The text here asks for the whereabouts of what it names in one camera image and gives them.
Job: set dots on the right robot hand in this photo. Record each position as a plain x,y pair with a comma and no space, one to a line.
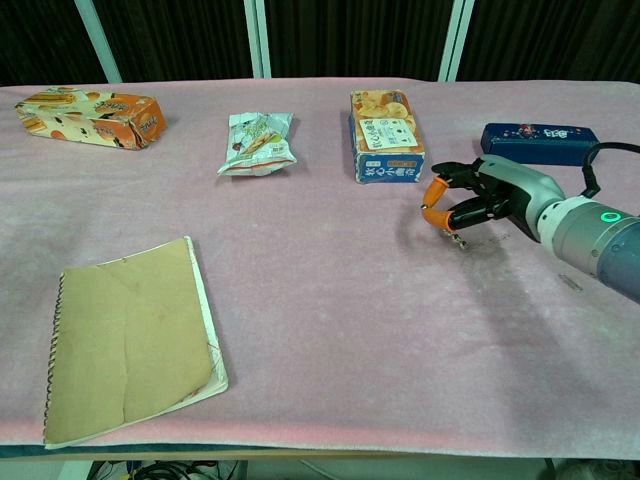
515,192

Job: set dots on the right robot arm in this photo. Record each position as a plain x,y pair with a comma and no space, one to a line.
595,245

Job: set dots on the dark blue floral case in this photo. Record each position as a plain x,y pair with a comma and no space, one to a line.
535,137

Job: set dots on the blue orange cookie box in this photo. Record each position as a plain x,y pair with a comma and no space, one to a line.
385,135

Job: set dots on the black pleated curtain panel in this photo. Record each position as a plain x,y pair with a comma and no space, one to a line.
350,35
40,35
550,35
175,35

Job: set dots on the pink foam table mat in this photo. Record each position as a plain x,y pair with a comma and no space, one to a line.
300,280

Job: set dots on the white green snack bag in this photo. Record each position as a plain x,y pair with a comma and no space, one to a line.
255,142

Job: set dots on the brown spiral notebook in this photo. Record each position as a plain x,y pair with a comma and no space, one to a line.
130,340

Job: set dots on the long orange biscuit box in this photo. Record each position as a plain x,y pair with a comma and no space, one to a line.
75,117

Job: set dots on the white screen frame post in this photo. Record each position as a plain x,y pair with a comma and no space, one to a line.
257,37
97,40
455,40

